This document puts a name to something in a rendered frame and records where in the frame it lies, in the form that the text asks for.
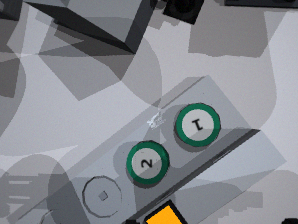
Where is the green screw cap with number 2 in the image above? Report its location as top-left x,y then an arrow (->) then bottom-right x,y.
126,141 -> 169,184

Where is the dark grey angle bracket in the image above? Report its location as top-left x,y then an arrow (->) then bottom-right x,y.
225,0 -> 298,9

